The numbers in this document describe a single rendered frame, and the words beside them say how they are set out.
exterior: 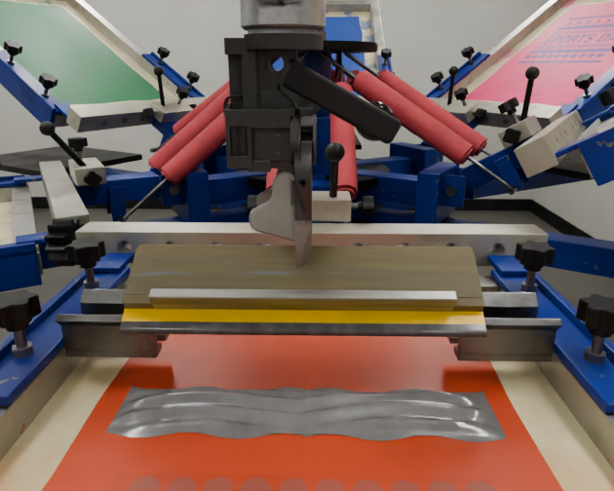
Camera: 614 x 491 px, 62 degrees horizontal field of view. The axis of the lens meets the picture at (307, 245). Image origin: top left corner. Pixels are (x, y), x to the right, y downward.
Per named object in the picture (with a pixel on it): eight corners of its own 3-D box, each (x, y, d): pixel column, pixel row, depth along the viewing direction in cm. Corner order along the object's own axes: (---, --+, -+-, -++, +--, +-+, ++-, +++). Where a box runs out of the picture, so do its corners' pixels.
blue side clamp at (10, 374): (20, 454, 45) (5, 388, 43) (-35, 454, 45) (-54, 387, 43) (134, 305, 74) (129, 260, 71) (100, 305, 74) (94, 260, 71)
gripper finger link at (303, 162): (293, 217, 50) (293, 127, 48) (311, 217, 50) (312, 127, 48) (291, 221, 45) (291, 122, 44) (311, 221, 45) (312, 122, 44)
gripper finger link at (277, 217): (251, 266, 50) (250, 171, 49) (311, 266, 50) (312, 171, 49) (248, 272, 47) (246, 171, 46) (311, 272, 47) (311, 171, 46)
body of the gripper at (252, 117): (239, 161, 53) (233, 37, 49) (321, 162, 53) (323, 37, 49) (227, 176, 46) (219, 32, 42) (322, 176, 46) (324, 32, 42)
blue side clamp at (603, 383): (651, 463, 44) (670, 396, 42) (593, 463, 44) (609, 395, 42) (520, 309, 73) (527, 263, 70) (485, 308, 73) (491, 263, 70)
